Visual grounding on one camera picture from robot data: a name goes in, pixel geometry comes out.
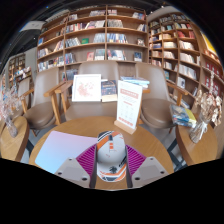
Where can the distant wooden bookshelf unit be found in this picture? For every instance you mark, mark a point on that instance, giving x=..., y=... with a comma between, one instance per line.
x=18, y=66

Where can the colourful book stack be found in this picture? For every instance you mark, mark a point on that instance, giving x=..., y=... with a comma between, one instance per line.
x=182, y=116

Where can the glass vase pink dried flowers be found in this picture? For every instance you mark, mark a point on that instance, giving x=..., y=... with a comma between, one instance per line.
x=11, y=128

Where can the dark blue book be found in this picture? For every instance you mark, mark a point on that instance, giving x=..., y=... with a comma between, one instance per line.
x=109, y=90

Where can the white red sign wooden base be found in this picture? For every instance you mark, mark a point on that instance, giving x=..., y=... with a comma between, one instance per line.
x=129, y=105

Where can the glass vase dried flowers ribbon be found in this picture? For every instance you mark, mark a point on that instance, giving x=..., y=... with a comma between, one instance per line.
x=198, y=131

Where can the round wooden side table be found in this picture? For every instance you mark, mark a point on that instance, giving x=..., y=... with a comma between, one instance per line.
x=196, y=150
x=13, y=146

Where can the white ceiling panel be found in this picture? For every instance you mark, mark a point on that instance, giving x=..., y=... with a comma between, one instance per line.
x=32, y=26

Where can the brown padded wooden armchair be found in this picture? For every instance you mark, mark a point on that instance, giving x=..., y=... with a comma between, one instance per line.
x=96, y=66
x=40, y=115
x=155, y=113

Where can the curved wooden bookshelf unit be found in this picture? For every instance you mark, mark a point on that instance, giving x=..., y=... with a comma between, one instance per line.
x=180, y=50

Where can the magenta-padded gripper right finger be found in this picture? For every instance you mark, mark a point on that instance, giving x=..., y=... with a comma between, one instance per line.
x=136, y=163

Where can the pastel blue pink mouse pad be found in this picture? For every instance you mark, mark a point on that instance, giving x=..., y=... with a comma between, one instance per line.
x=60, y=150

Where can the white orange patterned computer mouse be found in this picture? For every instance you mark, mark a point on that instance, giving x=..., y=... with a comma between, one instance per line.
x=111, y=156

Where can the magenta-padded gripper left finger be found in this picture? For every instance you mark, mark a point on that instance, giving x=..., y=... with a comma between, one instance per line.
x=85, y=163

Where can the white framed red floral picture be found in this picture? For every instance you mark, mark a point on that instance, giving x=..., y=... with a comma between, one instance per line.
x=86, y=88

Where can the wide wooden bookshelf unit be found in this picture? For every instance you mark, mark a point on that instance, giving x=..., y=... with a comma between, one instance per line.
x=93, y=36

